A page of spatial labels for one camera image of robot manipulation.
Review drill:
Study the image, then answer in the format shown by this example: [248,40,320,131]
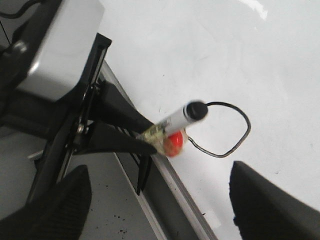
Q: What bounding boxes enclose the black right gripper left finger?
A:
[0,165,92,240]

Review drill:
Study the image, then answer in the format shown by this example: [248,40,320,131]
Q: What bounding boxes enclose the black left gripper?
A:
[0,33,157,200]

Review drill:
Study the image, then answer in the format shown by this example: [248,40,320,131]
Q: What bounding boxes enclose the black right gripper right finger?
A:
[229,161,320,240]

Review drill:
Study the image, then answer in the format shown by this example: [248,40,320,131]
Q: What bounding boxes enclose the white black whiteboard marker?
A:
[136,101,208,155]

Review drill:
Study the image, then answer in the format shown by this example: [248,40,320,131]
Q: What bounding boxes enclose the red magnet taped to marker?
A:
[163,131,184,157]

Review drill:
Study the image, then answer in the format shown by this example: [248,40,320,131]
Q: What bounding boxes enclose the white whiteboard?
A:
[99,0,320,240]

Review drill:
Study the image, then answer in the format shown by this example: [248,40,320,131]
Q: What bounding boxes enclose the silver camera box on gripper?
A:
[17,0,105,101]

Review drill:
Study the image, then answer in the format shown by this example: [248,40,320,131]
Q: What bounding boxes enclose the grey aluminium whiteboard tray rail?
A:
[98,59,218,240]

